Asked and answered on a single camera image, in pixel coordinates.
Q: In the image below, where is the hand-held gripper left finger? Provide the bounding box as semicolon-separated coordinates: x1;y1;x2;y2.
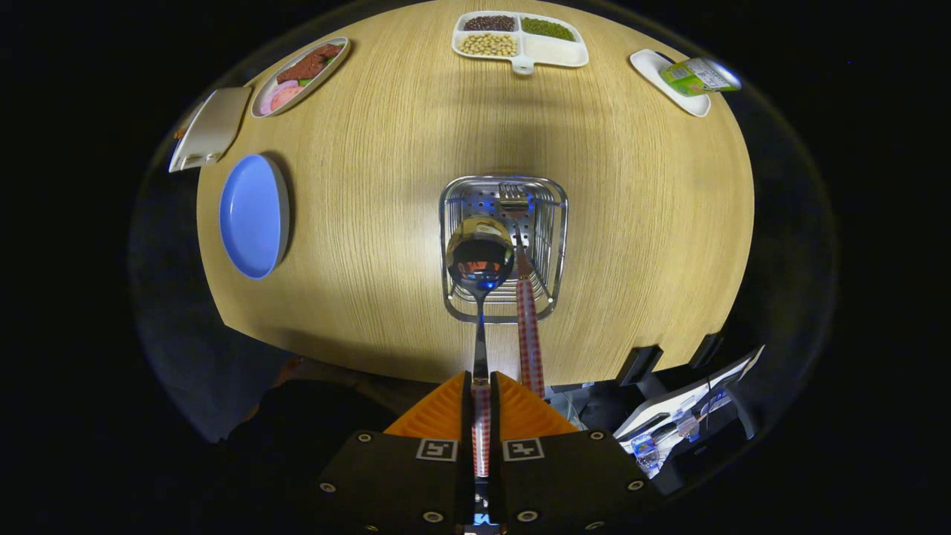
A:
316;370;476;535

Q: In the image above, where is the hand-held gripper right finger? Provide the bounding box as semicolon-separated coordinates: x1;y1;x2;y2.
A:
487;370;662;535

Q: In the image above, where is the fork with red checked handle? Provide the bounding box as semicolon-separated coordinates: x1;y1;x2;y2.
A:
499;184;545;400

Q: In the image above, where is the spoon with red checked handle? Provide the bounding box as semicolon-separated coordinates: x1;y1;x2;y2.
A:
446;215;516;480

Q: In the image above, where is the black table clamp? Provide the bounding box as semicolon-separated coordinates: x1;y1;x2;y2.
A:
689;333;723;370
615;344;663;387

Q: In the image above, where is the blue round plate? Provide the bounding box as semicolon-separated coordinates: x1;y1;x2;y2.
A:
218;154;291;280

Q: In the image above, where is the white divided dish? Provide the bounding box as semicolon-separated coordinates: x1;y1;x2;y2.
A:
452;10;590;76

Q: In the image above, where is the red ham slice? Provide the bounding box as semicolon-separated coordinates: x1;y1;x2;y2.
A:
269;80;304;111

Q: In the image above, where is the pile of yellow soybeans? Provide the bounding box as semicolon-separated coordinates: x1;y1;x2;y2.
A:
460;33;518;57

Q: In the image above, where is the white oval plate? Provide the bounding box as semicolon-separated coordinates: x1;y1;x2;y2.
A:
250;37;351;119

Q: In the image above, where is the green lettuce leaf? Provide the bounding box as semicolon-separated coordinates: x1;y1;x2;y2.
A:
297;45;345;87

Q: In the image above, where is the small white dish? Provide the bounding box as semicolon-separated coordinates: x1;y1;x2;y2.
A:
629;49;712;118

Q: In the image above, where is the white toaster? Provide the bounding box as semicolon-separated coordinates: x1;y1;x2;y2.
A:
168;86;253;174

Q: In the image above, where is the brown meat steak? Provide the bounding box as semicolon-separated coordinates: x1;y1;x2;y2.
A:
276;45;344;84

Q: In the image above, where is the pile of green beans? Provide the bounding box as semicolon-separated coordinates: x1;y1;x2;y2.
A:
520;17;576;42

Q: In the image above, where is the green and white bottle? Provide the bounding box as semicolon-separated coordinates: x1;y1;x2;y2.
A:
660;58;742;97

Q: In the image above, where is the metal wire cutlery basket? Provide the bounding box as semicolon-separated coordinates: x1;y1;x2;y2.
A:
439;175;569;324

